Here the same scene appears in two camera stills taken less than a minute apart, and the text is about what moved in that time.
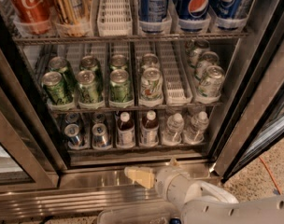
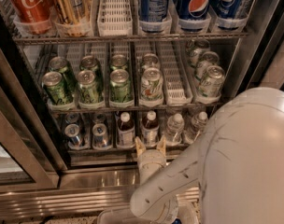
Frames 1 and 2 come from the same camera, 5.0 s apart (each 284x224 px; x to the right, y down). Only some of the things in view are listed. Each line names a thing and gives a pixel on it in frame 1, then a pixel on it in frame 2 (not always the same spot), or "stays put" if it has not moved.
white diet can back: [149, 61] stays put
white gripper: [164, 180] to [151, 157]
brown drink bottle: [149, 130] stays put
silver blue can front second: [101, 138] stays put
